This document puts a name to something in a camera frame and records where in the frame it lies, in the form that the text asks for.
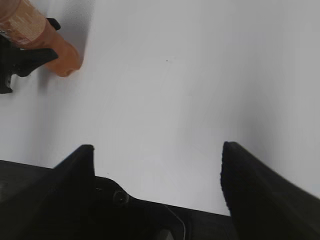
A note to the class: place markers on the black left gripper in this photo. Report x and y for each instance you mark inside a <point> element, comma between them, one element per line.
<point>22,62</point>

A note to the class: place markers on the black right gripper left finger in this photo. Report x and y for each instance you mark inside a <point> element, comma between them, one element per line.
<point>68,202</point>

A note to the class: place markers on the orange meinianda soda bottle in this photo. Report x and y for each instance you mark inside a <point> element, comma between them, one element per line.
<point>22,24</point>

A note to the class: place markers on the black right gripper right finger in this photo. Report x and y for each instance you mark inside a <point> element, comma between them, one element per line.
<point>263,205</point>

